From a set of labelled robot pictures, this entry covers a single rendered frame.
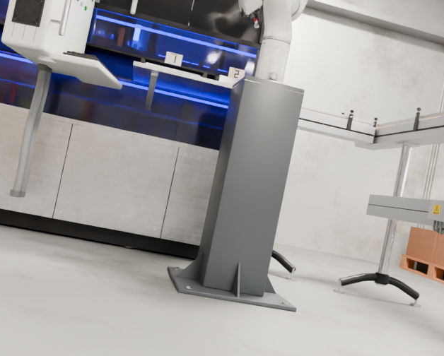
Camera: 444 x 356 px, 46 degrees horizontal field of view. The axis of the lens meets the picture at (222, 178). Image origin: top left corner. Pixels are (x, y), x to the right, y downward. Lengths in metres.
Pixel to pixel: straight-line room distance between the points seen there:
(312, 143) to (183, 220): 2.87
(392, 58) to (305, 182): 1.60
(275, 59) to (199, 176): 0.86
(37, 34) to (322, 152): 3.72
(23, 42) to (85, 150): 0.71
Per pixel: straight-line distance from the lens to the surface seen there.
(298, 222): 5.41
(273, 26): 2.26
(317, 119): 3.07
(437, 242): 5.16
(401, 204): 2.82
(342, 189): 5.56
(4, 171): 2.84
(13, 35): 2.34
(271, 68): 2.21
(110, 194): 2.77
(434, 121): 2.69
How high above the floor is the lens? 0.39
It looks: 1 degrees up
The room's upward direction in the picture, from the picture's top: 12 degrees clockwise
